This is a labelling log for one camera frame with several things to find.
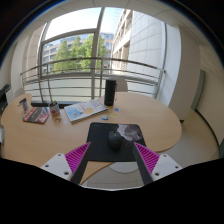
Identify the round blue sticker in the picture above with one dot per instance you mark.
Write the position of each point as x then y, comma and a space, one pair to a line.
105, 117

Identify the black computer mouse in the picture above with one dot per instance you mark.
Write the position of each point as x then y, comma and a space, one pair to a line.
114, 140

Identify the white chair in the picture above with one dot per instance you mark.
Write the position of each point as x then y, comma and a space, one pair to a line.
122, 85
124, 167
19, 92

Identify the light blue picture book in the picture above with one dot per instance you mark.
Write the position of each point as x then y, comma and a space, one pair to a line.
85, 110

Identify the black printed mouse pad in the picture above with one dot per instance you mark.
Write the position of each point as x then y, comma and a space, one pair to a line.
100, 140

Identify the metal balcony railing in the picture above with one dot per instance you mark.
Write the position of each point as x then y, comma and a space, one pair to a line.
133, 62

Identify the black drink bottle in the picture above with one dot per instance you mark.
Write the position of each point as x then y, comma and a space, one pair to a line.
110, 92

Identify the black office printer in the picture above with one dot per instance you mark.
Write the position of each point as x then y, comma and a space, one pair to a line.
4, 98

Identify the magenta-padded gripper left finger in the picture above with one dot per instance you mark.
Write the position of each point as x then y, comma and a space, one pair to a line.
60, 165

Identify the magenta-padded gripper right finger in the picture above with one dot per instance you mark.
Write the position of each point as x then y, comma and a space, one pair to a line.
165, 165

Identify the small blue sticker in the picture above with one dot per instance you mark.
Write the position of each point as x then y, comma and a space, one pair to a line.
116, 109

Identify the small white sticker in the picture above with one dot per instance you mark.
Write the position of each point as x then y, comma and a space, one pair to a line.
64, 122

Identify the red magazine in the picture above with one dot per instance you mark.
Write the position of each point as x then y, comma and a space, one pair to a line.
36, 115

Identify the brown sticker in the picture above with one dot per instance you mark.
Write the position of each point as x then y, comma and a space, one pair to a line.
57, 119

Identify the white mug with plant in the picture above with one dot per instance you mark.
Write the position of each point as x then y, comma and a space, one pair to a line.
54, 109

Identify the yellow sticker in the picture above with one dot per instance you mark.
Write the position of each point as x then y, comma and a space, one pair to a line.
114, 115

